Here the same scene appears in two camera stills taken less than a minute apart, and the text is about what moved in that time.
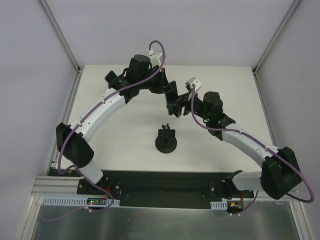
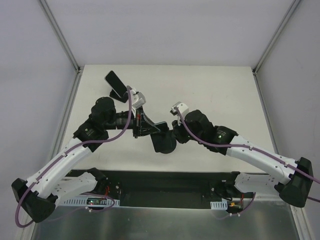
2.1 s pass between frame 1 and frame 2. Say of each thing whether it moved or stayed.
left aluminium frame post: stayed
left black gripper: moved
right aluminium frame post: stayed
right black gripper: moved
